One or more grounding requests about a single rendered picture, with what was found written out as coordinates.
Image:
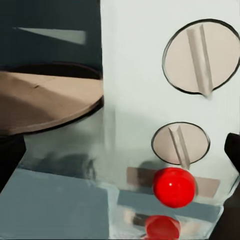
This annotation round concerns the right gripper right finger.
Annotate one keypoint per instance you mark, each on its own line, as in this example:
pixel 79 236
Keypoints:
pixel 232 149

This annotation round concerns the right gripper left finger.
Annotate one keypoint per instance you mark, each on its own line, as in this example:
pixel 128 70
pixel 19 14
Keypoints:
pixel 12 150

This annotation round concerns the microwave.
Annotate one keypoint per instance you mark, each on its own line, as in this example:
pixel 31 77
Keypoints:
pixel 137 93

